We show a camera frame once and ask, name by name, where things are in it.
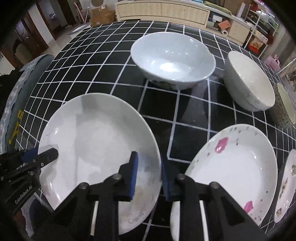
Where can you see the white plate pink flowers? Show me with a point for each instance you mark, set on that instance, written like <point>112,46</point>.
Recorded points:
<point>228,189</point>

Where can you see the grey cushioned chair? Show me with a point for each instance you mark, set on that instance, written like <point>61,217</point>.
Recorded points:
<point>18,94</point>

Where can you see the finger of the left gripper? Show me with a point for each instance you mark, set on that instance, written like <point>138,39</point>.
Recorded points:
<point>45,158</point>

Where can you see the plain white plate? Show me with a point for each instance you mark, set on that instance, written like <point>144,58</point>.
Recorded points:
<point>94,135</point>

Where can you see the large bluish white bowl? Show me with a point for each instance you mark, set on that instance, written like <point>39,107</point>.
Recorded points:
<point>172,61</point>

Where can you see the white metal shelf rack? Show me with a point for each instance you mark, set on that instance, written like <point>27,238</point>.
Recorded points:
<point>263,27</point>

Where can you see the cream white bowl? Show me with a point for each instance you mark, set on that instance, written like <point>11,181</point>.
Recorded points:
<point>247,83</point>

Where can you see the pink bag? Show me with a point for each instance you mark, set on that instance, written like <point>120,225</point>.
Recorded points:
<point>273,62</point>

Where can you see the patterned rim small bowl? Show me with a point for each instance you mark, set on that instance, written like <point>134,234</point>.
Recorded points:
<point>283,112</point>

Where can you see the small floral plate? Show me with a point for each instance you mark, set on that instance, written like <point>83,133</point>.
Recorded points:
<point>287,188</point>

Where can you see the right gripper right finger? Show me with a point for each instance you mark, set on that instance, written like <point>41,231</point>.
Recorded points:
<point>182,196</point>

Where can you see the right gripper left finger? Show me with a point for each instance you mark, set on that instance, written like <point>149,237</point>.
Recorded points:
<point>90,212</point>

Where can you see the long beige tv cabinet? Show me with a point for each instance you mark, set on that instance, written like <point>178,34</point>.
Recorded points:
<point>189,13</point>

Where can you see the cardboard boxes stack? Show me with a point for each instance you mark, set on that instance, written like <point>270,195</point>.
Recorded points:
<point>102,15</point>

